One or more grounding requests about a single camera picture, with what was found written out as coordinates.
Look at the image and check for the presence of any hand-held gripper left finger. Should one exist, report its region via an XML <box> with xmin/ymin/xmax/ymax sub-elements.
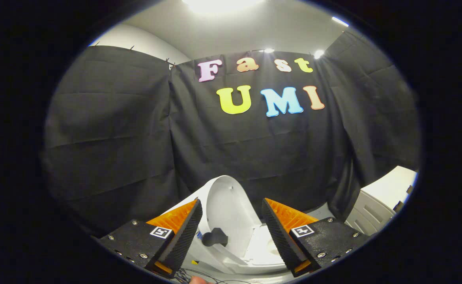
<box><xmin>99</xmin><ymin>198</ymin><xmax>203</xmax><ymax>279</ymax></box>

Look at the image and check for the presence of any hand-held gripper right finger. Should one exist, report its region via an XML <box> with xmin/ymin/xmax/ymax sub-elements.
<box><xmin>261</xmin><ymin>198</ymin><xmax>370</xmax><ymax>278</ymax></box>

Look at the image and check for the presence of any white cabinet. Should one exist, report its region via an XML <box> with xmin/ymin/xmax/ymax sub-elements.
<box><xmin>344</xmin><ymin>166</ymin><xmax>418</xmax><ymax>237</ymax></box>

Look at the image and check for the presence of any black backdrop cloth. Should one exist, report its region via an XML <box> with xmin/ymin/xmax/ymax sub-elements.
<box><xmin>41</xmin><ymin>30</ymin><xmax>421</xmax><ymax>238</ymax></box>

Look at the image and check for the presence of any thin black cable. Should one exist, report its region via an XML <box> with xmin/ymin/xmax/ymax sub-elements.
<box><xmin>173</xmin><ymin>267</ymin><xmax>235</xmax><ymax>284</ymax></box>

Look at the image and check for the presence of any large round ceiling light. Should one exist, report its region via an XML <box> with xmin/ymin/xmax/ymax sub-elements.
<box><xmin>181</xmin><ymin>0</ymin><xmax>265</xmax><ymax>13</ymax></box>

